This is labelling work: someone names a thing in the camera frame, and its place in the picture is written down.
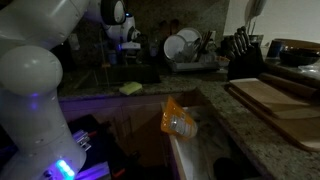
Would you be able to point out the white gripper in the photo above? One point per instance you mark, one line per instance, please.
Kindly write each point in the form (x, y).
(130, 48)

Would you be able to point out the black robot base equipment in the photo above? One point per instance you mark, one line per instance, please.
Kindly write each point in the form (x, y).
(105, 159)

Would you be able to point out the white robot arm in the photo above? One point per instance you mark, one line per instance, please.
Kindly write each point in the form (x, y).
(29, 76)

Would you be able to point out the yellow green sponge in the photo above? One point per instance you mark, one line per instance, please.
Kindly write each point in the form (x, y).
(130, 88)

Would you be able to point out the white plate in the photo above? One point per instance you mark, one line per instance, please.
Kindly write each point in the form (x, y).
(190, 34)
(173, 45)

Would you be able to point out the stainless steel sink basin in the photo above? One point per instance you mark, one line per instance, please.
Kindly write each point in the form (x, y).
(118, 75)

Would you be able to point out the dish drying rack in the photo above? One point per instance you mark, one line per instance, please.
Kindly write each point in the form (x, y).
(182, 63)

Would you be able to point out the orange package in drawer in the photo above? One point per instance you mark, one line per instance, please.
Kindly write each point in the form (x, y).
(177, 121)

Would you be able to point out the black knife block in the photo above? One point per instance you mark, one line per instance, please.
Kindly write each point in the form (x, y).
(246, 60)

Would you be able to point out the open white drawer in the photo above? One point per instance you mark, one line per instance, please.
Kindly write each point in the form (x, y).
(211, 154)

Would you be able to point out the dark bowl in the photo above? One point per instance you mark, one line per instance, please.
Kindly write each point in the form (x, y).
(299, 53)

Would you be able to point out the wooden cutting board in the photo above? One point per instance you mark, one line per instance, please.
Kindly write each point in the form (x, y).
(296, 118)

